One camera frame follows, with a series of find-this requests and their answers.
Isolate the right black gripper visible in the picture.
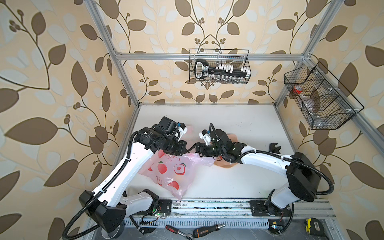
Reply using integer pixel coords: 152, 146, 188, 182
186, 142, 225, 160

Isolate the pink plastic bag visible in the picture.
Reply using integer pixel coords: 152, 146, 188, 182
139, 150, 215, 200

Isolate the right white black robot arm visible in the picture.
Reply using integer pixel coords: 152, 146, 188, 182
187, 124, 335, 216

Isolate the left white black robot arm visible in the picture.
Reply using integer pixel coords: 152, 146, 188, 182
62, 117, 188, 240

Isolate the black socket tool set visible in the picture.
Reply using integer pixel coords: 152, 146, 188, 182
193, 60, 251, 80

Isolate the black orange screwdriver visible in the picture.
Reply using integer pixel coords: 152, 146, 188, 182
193, 224, 226, 238

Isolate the black tape roll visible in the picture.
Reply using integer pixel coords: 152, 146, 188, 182
101, 224, 125, 240

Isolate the small green circuit board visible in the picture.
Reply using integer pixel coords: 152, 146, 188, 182
268, 220, 285, 235

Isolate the clear bottle with red cap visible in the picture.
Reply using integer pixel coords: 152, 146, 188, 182
293, 85, 320, 119

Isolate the yellow black tape measure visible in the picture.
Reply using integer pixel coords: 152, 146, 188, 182
305, 218, 326, 237

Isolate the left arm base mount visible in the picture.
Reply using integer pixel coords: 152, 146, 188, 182
136, 199, 173, 216

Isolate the back black wire basket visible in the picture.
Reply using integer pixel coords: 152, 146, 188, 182
189, 48, 252, 85

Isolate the black wire basket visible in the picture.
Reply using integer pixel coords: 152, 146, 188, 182
284, 62, 364, 130
189, 48, 252, 85

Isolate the red handled ratchet wrench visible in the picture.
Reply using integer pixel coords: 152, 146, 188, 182
165, 225, 194, 240

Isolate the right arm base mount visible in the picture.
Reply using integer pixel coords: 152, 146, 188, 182
250, 200, 292, 217

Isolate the right black wire basket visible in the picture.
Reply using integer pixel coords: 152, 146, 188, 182
284, 62, 364, 130

